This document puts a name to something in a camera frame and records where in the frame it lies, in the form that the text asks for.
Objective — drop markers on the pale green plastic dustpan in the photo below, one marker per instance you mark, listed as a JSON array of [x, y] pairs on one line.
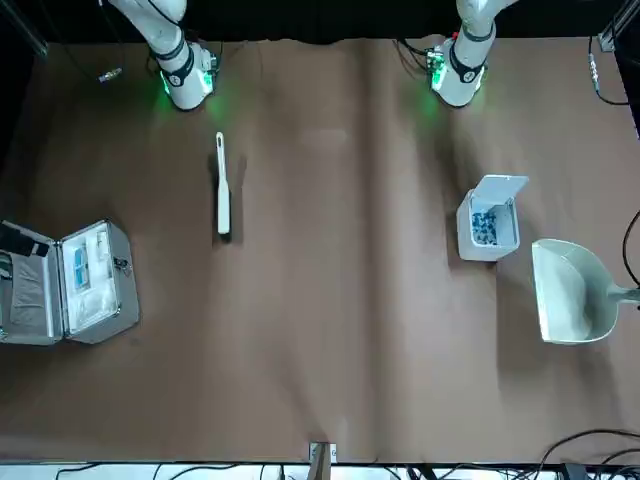
[[565, 290]]

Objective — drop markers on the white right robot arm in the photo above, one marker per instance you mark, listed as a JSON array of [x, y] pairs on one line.
[[170, 50]]

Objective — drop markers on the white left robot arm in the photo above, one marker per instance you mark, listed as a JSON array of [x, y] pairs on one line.
[[467, 60]]

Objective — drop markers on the pile of blue capsule shells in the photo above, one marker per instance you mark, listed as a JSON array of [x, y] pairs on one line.
[[485, 229]]

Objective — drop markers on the white plastic trash can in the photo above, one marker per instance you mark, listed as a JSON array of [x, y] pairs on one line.
[[492, 192]]

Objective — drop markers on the black backdrop curtain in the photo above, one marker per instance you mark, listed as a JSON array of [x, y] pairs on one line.
[[325, 20]]

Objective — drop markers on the clear plastic bag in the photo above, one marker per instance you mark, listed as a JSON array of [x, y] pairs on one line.
[[95, 305]]

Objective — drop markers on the blue and white medicine box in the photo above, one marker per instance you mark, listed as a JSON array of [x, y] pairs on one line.
[[81, 272]]

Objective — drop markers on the aluminium carrying case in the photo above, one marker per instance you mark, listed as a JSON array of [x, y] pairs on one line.
[[75, 335]]

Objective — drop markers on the aluminium frame post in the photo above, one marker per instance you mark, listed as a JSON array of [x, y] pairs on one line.
[[320, 460], [615, 25]]

